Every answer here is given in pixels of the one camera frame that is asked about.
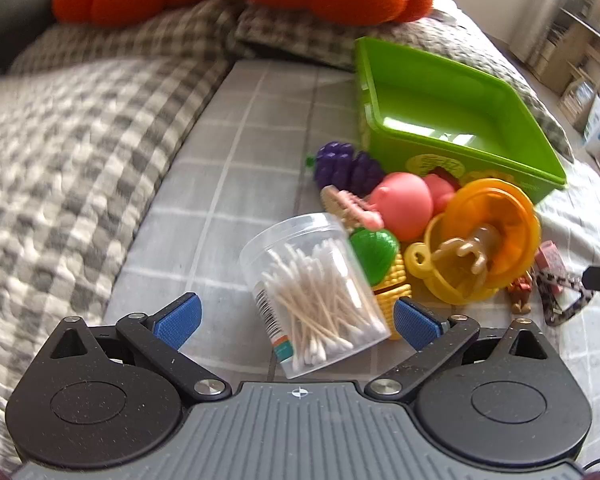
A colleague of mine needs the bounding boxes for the yellow toy pot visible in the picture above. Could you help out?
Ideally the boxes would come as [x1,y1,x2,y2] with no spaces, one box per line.
[404,212,501,306]

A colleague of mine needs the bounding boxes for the grey checkered quilt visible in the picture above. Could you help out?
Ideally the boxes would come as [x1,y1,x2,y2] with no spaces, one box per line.
[0,0,251,461]

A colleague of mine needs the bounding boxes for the speckled hair claw clip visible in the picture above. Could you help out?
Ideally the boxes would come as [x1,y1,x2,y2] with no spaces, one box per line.
[536,267,595,327]

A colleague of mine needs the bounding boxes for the grey checkered pillow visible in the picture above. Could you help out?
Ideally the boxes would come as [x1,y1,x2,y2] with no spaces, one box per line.
[232,2,576,161]

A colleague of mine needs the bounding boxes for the orange yellow toy cup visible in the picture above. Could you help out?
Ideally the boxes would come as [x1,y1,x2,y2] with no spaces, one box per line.
[442,180,542,286]

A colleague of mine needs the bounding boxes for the pink toy pig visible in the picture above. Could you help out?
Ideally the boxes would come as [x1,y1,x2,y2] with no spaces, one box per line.
[367,171,458,243]

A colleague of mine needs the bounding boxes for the grey grid bed sheet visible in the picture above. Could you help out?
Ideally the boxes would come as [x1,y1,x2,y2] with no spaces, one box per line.
[102,60,600,466]

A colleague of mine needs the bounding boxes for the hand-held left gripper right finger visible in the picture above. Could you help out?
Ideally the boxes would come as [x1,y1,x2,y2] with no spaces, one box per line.
[367,296,556,403]

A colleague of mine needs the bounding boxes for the small pink box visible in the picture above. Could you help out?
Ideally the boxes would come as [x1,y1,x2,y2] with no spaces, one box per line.
[536,241,566,291]

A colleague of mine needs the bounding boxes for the clear cotton swab jar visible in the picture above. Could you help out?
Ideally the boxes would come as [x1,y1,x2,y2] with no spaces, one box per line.
[239,213,392,380]

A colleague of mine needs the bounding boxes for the green plastic bin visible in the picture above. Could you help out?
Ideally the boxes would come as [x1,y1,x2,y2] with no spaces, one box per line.
[355,36,568,206]

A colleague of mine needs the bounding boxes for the yellow toy corn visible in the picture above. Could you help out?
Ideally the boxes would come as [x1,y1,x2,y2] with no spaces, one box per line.
[350,227,413,341]

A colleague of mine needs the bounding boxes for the wooden shelf unit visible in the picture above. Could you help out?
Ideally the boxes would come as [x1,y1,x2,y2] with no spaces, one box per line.
[525,0,600,126]

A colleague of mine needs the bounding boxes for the small brown toy figure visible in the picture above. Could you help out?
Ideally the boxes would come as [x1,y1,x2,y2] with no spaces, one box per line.
[507,272,535,315]

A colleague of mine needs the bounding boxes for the beige pink toothed hair clip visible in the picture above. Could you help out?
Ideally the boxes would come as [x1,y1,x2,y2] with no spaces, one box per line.
[320,185,385,233]

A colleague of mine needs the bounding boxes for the purple toy grapes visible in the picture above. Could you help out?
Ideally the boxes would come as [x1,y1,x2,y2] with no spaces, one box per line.
[307,141,386,198]

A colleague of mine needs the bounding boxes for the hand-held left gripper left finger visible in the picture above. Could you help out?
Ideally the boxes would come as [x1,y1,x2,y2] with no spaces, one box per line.
[45,292,232,402]

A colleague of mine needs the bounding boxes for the light curtain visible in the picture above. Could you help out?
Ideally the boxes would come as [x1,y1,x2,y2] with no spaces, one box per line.
[485,0,596,61]

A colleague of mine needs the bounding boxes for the amber toy hand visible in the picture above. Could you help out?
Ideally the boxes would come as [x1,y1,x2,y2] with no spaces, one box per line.
[437,227,501,286]

